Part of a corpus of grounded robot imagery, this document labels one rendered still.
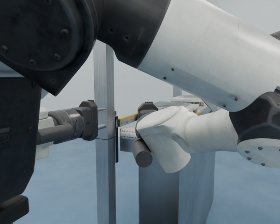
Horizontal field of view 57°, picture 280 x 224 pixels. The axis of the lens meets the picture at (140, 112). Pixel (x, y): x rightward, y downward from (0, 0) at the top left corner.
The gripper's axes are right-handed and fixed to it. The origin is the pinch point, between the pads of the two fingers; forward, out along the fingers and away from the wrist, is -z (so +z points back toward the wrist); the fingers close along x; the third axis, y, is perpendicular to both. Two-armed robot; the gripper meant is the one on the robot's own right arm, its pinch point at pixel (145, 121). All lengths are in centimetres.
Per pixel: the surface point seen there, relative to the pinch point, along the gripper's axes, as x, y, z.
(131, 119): 6.3, 0.3, -42.1
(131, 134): 10.4, -1.2, -29.8
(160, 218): 52, 13, -36
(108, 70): -15.5, -10.1, -28.2
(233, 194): 97, 107, -142
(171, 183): 34, 17, -33
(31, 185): 97, -88, -190
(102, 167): 23.9, -13.6, -28.5
